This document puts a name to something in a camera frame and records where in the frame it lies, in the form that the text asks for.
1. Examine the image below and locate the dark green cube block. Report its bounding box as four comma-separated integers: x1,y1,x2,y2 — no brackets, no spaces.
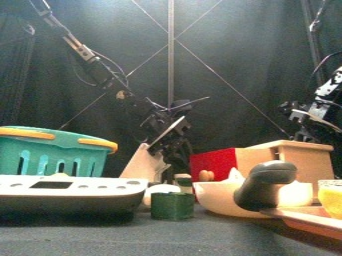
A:
150,192,196,222

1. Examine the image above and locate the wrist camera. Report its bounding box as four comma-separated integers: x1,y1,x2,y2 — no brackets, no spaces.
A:
171,99,196,116
279,100,313,124

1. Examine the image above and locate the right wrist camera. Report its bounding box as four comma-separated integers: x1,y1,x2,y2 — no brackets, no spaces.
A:
279,100,313,124

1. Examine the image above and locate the white round bowl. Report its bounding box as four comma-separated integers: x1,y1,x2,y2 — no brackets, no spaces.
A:
191,179,315,219

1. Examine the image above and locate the white toy kitchen scale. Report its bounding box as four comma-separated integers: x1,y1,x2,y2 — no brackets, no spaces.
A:
0,174,150,215

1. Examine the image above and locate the teal basket with orange handles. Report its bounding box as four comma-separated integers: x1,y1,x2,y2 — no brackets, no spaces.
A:
0,125,119,178

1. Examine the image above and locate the small white bowl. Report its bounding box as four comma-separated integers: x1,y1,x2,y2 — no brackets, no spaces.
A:
174,173,194,194

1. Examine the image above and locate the white toy food piece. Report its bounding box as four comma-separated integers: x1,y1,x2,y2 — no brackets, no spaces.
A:
226,167,247,184

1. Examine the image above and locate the black frame upright post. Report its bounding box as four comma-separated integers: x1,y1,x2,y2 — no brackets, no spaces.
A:
301,0,325,88

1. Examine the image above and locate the grey metal frame pole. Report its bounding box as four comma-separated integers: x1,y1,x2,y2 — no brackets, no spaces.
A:
166,0,176,108

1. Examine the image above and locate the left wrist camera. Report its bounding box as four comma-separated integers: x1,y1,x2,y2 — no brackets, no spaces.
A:
171,99,196,116

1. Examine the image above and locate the light wooden drawer cabinet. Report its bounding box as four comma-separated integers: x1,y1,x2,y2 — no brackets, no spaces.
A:
245,139,335,205

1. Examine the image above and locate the pink rectangular tray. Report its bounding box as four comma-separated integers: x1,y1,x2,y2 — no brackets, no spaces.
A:
259,205,342,242

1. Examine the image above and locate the wooden drawer with red front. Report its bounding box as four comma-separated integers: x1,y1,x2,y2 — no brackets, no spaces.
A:
188,147,279,193

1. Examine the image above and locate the white rounded toy piece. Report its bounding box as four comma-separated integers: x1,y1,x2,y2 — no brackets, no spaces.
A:
143,184,182,209

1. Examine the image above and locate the black backdrop cloth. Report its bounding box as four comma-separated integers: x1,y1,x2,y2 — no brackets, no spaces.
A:
0,0,342,179

